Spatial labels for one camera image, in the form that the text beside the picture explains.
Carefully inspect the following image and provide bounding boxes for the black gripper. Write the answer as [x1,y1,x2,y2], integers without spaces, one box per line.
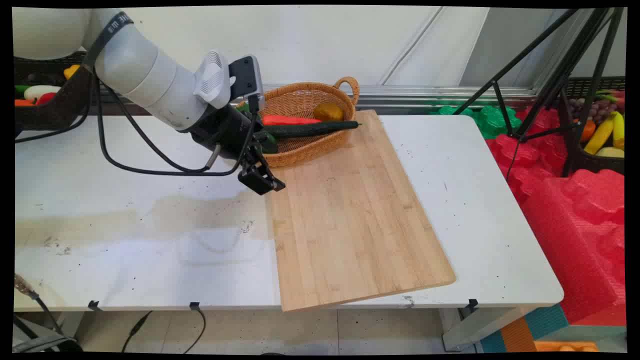
[189,102,286,196]

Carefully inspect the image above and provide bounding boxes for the orange toy carrot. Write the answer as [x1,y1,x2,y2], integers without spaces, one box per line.
[261,114,324,127]

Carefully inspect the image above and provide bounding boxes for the dark green toy cucumber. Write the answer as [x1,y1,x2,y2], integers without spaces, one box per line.
[262,120,362,140]

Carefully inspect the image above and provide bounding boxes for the woven wicker basket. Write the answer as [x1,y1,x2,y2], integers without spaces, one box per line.
[235,76,361,168]

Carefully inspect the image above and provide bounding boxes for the brown toy potato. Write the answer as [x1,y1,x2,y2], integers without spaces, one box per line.
[313,102,346,122]

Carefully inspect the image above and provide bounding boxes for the bamboo cutting board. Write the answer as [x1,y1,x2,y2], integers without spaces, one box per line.
[264,109,457,313]

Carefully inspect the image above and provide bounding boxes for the white toy radish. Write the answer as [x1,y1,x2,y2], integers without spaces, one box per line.
[23,84,62,103]

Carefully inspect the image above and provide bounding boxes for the green foam sheet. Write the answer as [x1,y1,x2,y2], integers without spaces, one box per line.
[429,101,524,140]

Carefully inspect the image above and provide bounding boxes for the black crate with vegetables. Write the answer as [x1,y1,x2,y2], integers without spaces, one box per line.
[14,51,87,108]

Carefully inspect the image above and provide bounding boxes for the small red foam sheet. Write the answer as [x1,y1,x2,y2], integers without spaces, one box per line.
[486,106,572,203]

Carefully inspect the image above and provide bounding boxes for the white table leg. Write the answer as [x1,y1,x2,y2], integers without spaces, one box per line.
[439,305,532,352]

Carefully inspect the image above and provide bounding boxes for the teal and orange mat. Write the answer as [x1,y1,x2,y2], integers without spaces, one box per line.
[479,304,569,354]

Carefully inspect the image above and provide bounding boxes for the black tripod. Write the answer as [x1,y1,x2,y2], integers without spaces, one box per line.
[452,7,626,179]

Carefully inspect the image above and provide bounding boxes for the black crate with fruit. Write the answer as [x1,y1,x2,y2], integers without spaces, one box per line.
[559,76,627,176]

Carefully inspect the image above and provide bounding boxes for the large red foam sheet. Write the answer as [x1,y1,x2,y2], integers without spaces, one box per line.
[519,169,627,327]

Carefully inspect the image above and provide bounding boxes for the purple toy grapes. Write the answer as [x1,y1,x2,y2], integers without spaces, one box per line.
[569,98,614,124]

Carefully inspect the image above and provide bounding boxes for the long yellow toy banana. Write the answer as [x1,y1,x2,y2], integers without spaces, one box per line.
[583,113,615,156]

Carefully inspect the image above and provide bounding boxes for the short yellow toy fruit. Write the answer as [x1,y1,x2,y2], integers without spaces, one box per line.
[612,110,626,150]

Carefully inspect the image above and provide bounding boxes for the grey black wrist camera box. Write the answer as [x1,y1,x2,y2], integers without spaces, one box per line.
[228,54,266,114]

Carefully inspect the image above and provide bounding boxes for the white ribbed camera mount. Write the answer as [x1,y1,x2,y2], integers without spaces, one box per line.
[192,49,237,109]

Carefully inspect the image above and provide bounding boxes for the black cable with grey plug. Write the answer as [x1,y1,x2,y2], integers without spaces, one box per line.
[107,82,222,174]

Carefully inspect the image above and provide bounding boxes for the long black looping cable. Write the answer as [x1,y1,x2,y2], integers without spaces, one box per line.
[93,70,261,178]

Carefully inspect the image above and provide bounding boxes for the black hanging cable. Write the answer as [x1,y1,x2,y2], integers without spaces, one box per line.
[121,310,154,354]
[182,307,207,355]

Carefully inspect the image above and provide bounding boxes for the aluminium wall rail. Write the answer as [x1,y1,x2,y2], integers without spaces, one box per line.
[260,83,540,109]

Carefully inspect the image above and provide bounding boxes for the black velcro strap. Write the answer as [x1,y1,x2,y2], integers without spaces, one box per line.
[81,12,135,71]

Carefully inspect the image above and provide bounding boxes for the metal connector with cable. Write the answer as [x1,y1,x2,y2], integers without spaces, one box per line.
[14,273,67,337]

